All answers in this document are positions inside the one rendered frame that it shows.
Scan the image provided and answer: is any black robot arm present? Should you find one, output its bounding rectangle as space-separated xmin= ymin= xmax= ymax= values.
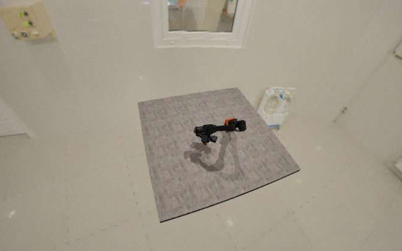
xmin=196 ymin=119 xmax=246 ymax=143

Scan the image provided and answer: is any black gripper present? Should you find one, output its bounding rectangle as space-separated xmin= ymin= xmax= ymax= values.
xmin=196 ymin=133 xmax=217 ymax=143

